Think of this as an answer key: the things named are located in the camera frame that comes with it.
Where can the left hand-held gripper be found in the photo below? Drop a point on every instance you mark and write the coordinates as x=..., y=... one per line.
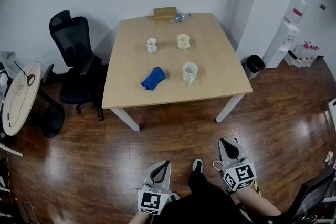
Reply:
x=152, y=200

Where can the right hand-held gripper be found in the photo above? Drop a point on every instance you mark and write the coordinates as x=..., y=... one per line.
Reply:
x=240, y=175

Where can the large white mug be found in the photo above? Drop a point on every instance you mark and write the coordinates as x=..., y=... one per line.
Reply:
x=189, y=73

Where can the blue cloth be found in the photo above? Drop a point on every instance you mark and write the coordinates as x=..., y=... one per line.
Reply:
x=153, y=79

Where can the cream mug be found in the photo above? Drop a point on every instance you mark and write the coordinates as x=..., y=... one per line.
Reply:
x=182, y=42

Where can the white mug with brown rim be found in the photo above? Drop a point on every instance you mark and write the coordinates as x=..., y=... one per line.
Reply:
x=151, y=45

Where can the person's left forearm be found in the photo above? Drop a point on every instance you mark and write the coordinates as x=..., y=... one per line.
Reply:
x=139, y=219

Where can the person's right forearm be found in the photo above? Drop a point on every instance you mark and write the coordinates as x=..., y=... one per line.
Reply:
x=256, y=202

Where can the white elastic loop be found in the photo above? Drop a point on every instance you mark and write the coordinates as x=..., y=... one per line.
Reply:
x=216, y=168

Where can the person's grey shoe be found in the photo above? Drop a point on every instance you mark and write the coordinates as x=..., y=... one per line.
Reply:
x=198, y=164
x=174, y=196

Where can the white table leg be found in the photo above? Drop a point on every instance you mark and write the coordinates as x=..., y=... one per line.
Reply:
x=229, y=108
x=126, y=119

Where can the person's black trousers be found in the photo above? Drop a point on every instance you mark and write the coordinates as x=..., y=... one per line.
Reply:
x=204, y=202

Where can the black waste bin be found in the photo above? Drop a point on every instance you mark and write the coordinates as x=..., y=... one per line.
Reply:
x=254, y=65

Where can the crumpled paper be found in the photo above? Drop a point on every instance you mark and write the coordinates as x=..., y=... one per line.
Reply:
x=329, y=158

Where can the white cabinet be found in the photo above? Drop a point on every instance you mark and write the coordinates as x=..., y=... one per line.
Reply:
x=333, y=115

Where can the white water dispenser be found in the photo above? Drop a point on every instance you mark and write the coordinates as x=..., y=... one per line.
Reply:
x=279, y=44

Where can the pack of water bottles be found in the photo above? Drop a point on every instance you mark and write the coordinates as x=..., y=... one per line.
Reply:
x=305, y=56

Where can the black mesh office chair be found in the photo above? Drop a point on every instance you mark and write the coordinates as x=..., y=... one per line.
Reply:
x=76, y=60

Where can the clear plastic water bottle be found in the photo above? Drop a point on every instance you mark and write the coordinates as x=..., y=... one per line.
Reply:
x=179, y=18

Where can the white board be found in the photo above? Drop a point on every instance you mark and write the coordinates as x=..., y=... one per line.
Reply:
x=10, y=150

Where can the round beige side table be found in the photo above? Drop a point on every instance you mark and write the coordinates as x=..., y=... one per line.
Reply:
x=21, y=102

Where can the brown cardboard box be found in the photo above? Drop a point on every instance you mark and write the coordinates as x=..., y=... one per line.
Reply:
x=165, y=13

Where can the clear water jug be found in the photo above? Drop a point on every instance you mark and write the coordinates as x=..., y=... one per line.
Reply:
x=298, y=9

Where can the dark wall socket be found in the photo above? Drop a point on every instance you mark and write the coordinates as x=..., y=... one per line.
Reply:
x=323, y=6

